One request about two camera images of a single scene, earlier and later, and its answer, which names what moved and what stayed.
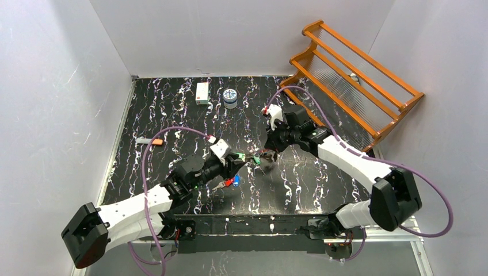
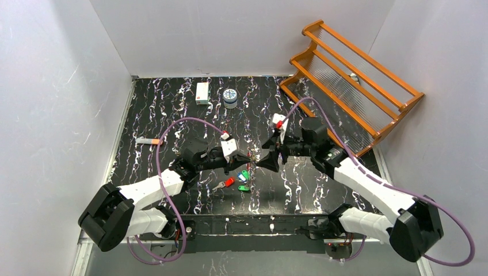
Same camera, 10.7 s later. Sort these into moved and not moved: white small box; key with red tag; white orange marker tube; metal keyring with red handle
Moved: metal keyring with red handle
Not moved: white orange marker tube; white small box; key with red tag
